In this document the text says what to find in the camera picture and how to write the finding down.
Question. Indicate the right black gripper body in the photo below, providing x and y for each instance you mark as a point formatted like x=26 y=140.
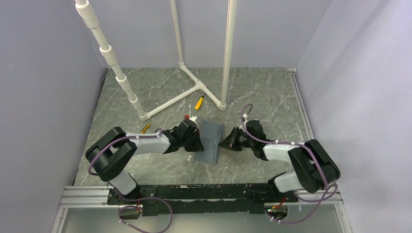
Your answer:
x=243 y=140

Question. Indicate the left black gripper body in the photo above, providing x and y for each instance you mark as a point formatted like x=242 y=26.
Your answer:
x=191 y=144

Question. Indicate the grey-blue envelope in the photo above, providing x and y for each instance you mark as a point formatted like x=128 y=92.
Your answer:
x=210 y=135

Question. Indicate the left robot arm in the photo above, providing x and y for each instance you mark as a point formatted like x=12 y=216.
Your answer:
x=109 y=156

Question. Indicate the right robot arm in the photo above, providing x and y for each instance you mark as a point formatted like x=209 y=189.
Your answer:
x=312 y=165

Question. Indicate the white pipe with red stripe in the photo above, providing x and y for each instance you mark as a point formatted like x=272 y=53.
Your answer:
x=230 y=26

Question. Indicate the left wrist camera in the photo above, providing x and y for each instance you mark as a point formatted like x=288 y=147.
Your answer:
x=192 y=118

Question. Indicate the yellow handled pliers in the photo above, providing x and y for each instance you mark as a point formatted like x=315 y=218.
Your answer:
x=145 y=128

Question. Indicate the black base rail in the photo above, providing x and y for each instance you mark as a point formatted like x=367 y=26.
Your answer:
x=204 y=198

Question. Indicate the aluminium extrusion frame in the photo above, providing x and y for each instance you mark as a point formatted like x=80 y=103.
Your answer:
x=85 y=197

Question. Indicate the white PVC pipe frame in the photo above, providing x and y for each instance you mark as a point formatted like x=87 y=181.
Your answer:
x=142 y=34

